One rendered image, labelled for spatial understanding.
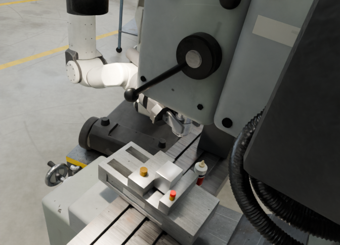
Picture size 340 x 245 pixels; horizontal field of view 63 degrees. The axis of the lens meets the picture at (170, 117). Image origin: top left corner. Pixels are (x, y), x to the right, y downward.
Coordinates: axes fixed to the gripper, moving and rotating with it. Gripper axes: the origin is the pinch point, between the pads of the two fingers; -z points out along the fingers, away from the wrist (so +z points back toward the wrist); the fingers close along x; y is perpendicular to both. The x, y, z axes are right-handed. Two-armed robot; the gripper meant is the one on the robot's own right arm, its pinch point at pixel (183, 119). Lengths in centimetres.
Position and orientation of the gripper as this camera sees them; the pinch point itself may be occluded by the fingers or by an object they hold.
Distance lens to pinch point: 66.8
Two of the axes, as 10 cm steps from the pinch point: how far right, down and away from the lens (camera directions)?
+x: 7.7, -2.8, 5.7
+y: -1.7, 7.8, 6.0
